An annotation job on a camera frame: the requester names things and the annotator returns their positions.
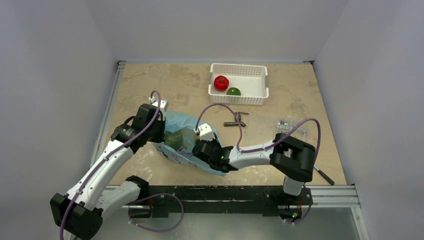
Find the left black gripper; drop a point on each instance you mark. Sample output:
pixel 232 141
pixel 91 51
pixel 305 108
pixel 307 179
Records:
pixel 160 138

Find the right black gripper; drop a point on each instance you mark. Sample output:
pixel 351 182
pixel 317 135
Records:
pixel 201 149

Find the dark green fake broccoli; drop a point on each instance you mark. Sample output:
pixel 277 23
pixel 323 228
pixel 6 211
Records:
pixel 173 139

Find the blue printed plastic bag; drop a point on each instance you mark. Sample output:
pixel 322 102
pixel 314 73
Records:
pixel 179 121

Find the green fake fruit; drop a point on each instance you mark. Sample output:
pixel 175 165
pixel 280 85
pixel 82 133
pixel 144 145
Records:
pixel 233 91

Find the red fake apple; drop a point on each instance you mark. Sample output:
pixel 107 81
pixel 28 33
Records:
pixel 221 83

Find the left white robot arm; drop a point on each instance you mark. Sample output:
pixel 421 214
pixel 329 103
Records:
pixel 80 211

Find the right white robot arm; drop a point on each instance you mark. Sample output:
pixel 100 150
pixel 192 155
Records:
pixel 291 156

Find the dark metal faucet tap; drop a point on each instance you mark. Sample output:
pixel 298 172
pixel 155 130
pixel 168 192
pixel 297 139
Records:
pixel 237 120

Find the clear plastic screw box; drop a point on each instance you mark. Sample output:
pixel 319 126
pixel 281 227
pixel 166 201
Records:
pixel 263 128

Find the white perforated plastic basket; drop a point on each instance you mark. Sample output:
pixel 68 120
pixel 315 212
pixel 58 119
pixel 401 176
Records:
pixel 250 80

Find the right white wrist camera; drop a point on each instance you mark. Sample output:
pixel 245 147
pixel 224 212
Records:
pixel 204 132

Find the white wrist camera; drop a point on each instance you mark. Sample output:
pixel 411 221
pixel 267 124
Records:
pixel 163 104
pixel 204 132

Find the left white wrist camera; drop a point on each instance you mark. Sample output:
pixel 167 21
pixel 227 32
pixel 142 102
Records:
pixel 163 104

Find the black handled tool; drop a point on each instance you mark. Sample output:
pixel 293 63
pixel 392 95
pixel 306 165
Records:
pixel 325 176

